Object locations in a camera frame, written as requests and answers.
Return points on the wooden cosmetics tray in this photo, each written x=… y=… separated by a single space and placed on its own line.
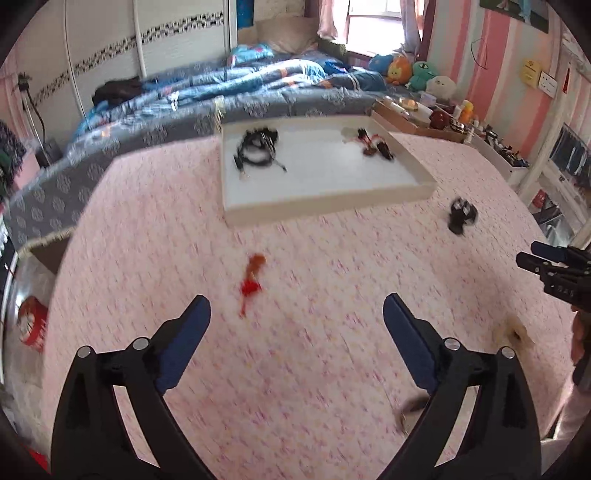
x=395 y=119

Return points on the white shelf with clutter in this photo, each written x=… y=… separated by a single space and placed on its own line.
x=508 y=161

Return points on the white plush toy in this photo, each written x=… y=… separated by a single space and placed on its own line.
x=441 y=87

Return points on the orange bottle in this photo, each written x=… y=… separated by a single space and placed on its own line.
x=467 y=112

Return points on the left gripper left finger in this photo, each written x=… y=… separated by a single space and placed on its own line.
x=89 y=438

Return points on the yellow wall sticker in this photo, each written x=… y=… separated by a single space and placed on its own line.
x=530 y=73

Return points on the red tassel wooden charm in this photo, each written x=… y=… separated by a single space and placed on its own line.
x=250 y=282

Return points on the white sliding wardrobe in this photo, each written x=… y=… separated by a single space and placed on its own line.
x=70 y=48

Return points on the clothes rack with clothes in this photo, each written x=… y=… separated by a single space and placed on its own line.
x=12 y=152

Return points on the black bag on bed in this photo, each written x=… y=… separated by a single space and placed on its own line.
x=116 y=92

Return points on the phone tripod stand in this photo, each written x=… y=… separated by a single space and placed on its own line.
x=47 y=151

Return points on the blue plush toy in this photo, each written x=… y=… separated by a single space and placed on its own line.
x=381 y=64

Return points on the cream fabric flower scrunchie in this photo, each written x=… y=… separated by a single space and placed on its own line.
x=512 y=332

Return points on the orange plush toy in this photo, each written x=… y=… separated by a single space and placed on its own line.
x=400 y=71

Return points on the pink floral tablecloth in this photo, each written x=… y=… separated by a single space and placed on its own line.
x=308 y=384

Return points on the black hair claw clip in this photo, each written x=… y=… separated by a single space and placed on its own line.
x=462 y=214

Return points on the beige pillow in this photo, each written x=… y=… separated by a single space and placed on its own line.
x=290 y=34

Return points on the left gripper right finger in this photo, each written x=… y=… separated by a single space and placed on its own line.
x=502 y=438

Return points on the red knot gold pendant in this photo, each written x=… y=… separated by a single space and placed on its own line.
x=361 y=136

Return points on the right hand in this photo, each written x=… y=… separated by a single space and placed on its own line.
x=580 y=331

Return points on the bed with blue bedding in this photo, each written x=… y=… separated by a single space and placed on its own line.
x=181 y=104

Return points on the pink window curtain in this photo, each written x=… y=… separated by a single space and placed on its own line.
x=377 y=27

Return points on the white wall socket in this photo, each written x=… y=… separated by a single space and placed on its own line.
x=547 y=84

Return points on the white strap wristwatch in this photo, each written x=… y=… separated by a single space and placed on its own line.
x=410 y=413

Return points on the white jewelry tray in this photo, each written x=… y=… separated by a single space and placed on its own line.
x=317 y=172

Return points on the dark red round jar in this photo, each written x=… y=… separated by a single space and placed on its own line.
x=439 y=120

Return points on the green plush toy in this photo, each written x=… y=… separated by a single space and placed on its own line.
x=422 y=72

